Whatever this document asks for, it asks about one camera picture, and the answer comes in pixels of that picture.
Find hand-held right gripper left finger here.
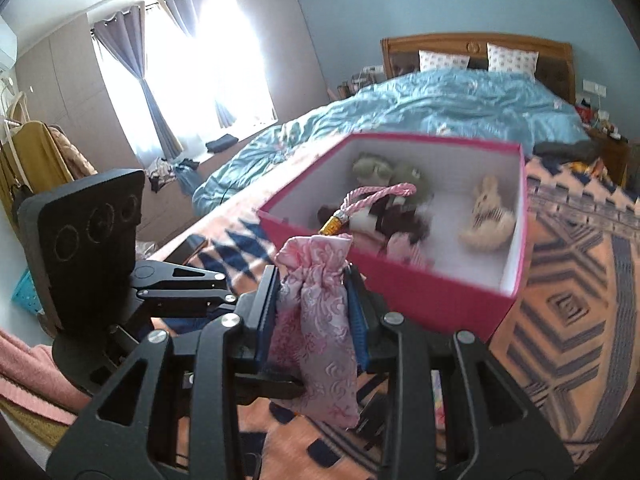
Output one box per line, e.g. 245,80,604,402
47,265,281,480

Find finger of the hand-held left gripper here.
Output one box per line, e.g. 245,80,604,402
131,259,227,291
132,287,240,318

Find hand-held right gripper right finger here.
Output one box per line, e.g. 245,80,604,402
346,264,576,480

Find pink brocade drawstring pouch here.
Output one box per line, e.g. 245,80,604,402
270,182,419,431

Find pink cardboard box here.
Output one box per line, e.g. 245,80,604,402
256,132,527,346

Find green plush toy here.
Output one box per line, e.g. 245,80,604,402
350,152,433,206

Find beige plush rabbit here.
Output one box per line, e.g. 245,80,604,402
457,175,518,252

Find person's left forearm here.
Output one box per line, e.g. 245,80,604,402
0,330,93,426

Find teal plastic basket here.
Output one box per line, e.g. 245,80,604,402
12,267,43,313

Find tan quilted jacket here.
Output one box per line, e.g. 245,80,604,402
47,125,98,181

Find mustard yellow coat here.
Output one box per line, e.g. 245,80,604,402
0,120,76,211

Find clothes heap on floor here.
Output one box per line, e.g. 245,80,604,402
145,157,201,193

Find black folded cloth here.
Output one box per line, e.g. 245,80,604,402
206,133,238,153

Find purple curtain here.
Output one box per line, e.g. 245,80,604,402
90,5,183,166
157,0,238,128

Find white air conditioner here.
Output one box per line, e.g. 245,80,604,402
0,17,20,73

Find orange navy patterned blanket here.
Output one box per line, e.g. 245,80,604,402
165,145,640,480

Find blue floral duvet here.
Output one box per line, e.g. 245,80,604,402
192,67,593,211

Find clear cosmetics organizer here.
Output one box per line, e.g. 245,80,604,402
340,72,383,98

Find dark grey clothes pile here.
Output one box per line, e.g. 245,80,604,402
534,140,601,161

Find white patterned pillow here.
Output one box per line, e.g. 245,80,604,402
486,43,541,80
418,50,471,73

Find orange patterned cloth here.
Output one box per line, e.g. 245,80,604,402
572,160,613,177

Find wooden nightstand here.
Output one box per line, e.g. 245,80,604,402
585,127,630,186

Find wooden headboard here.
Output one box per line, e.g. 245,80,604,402
381,32,576,106

